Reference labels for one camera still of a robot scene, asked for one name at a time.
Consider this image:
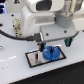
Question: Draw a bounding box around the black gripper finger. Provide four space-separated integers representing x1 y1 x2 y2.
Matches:
64 38 72 46
39 43 45 52

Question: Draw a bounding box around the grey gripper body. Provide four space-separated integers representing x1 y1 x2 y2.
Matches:
37 21 77 43

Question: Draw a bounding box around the blue gear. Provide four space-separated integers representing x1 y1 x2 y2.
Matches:
43 46 60 61

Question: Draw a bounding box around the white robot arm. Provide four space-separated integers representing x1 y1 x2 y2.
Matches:
21 0 77 51

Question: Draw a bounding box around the beige connector block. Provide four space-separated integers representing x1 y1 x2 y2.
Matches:
12 18 21 33

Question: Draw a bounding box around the black cable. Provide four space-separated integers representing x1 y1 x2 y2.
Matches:
0 29 40 42

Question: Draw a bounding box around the black framed peg base plate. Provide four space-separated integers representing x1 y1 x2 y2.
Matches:
24 48 67 69

